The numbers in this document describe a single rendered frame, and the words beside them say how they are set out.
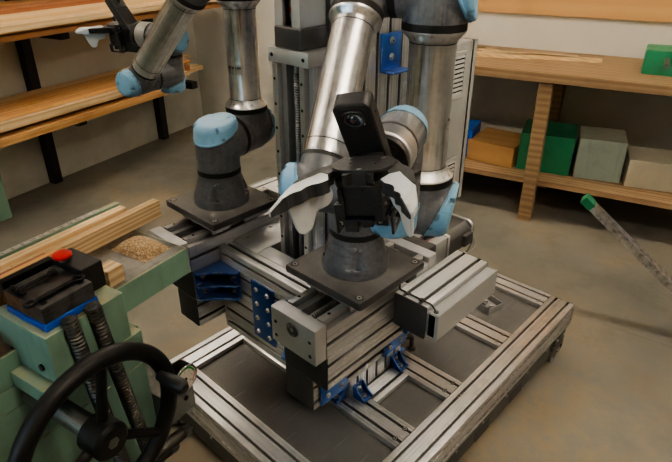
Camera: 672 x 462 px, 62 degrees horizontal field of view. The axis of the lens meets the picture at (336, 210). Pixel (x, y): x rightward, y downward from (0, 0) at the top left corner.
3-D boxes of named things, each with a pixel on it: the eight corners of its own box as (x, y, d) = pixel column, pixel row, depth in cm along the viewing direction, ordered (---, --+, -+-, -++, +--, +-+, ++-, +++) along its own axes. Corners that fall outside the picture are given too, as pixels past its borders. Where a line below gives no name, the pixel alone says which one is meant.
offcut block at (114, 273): (111, 288, 103) (107, 272, 101) (98, 283, 104) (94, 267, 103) (125, 279, 105) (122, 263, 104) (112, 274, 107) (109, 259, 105)
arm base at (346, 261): (352, 239, 136) (352, 202, 131) (402, 262, 126) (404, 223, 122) (307, 263, 126) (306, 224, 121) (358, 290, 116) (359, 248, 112)
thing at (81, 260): (47, 333, 82) (38, 302, 79) (3, 309, 87) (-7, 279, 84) (120, 289, 92) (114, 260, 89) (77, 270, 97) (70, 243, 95)
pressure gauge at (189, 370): (178, 406, 115) (173, 376, 112) (165, 399, 117) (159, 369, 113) (199, 387, 120) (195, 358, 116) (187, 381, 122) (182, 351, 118)
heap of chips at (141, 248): (145, 263, 111) (143, 255, 110) (111, 249, 115) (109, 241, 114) (171, 247, 116) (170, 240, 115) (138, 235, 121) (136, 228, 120)
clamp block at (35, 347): (56, 388, 84) (42, 341, 80) (4, 356, 91) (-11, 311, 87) (134, 334, 96) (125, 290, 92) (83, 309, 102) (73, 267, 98)
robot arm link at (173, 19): (212, -29, 123) (131, 110, 153) (243, -32, 131) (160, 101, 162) (179, -69, 123) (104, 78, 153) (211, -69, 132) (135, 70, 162)
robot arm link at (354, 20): (333, -70, 97) (267, 195, 85) (395, -70, 94) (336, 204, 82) (346, -24, 108) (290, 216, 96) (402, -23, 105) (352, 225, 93)
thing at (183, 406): (170, 428, 119) (165, 400, 115) (130, 406, 125) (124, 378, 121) (198, 403, 125) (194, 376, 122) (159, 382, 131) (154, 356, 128)
